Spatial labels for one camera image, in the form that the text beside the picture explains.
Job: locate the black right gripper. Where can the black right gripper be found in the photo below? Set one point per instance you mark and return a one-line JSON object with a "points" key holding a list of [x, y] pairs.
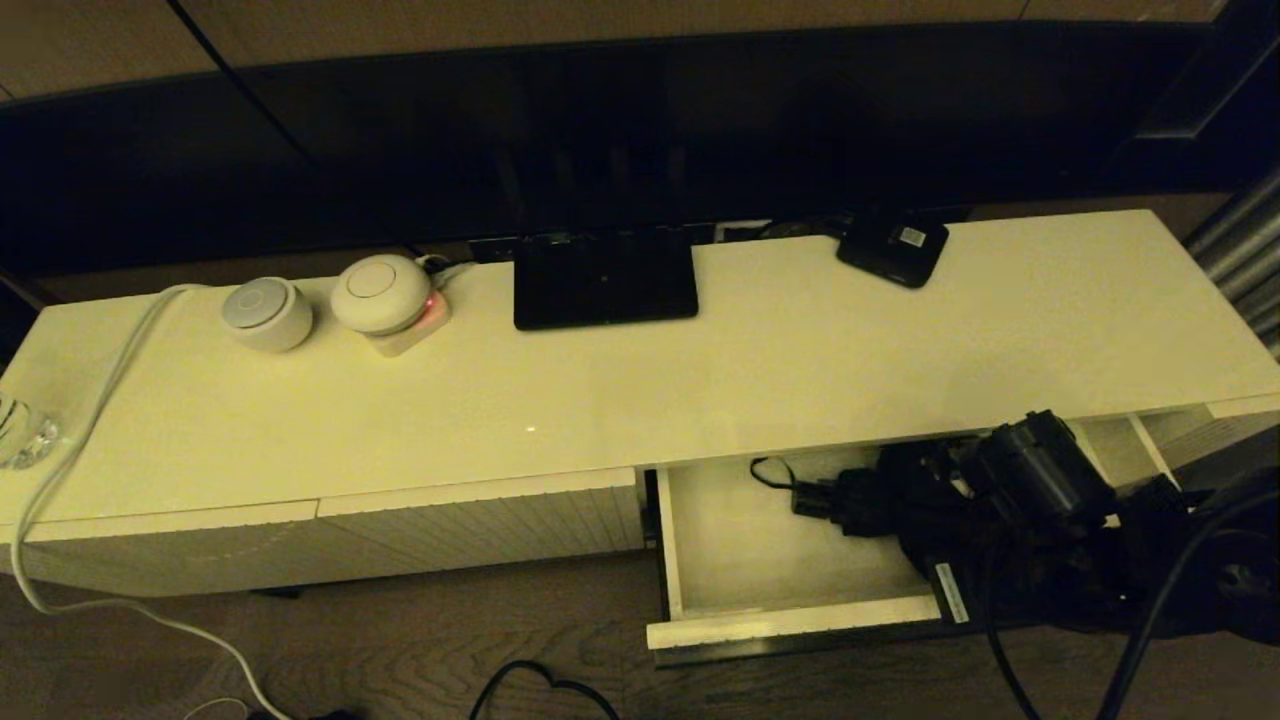
{"points": [[1045, 465]]}

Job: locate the black folding umbrella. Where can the black folding umbrella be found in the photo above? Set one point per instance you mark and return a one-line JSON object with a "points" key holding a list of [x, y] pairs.
{"points": [[880, 500]]}

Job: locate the white ribbed drawer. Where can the white ribbed drawer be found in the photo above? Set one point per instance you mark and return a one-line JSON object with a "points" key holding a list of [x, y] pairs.
{"points": [[740, 550]]}

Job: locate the white TV cabinet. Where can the white TV cabinet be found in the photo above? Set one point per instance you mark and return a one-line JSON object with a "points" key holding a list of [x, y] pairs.
{"points": [[500, 400]]}

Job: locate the small black set-top box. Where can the small black set-top box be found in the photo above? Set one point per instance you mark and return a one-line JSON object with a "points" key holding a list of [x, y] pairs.
{"points": [[890, 250]]}

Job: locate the grey pleated curtain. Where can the grey pleated curtain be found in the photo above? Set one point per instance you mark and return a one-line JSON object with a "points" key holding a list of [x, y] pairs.
{"points": [[1240, 260]]}

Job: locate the black flat TV base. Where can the black flat TV base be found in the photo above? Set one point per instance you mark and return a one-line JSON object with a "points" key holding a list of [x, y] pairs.
{"points": [[600, 285]]}

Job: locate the black television screen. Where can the black television screen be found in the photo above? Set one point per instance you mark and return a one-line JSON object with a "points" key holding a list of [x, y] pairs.
{"points": [[700, 130]]}

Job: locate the dark wooden cabinet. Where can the dark wooden cabinet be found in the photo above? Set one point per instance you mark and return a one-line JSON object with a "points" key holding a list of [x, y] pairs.
{"points": [[1200, 100]]}

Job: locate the white ribbed flat cabinet panel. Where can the white ribbed flat cabinet panel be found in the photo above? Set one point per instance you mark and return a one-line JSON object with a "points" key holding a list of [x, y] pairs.
{"points": [[480, 530]]}

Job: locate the white power strip red light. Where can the white power strip red light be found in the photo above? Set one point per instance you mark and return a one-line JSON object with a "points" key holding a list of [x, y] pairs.
{"points": [[410, 341]]}

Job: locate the white dome-shaped device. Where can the white dome-shaped device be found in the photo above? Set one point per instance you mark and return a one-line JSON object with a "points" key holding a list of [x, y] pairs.
{"points": [[380, 294]]}

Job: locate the white speaker with grey top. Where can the white speaker with grey top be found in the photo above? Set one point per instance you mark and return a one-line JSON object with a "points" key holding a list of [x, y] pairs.
{"points": [[265, 313]]}

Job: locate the white ribbed curved cabinet panel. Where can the white ribbed curved cabinet panel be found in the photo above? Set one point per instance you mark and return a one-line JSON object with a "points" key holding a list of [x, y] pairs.
{"points": [[180, 555]]}

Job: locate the clear glass object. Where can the clear glass object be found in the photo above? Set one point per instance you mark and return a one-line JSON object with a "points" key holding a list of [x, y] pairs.
{"points": [[22, 435]]}

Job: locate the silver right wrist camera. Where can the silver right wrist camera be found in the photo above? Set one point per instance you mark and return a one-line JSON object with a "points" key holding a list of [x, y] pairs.
{"points": [[950, 592]]}

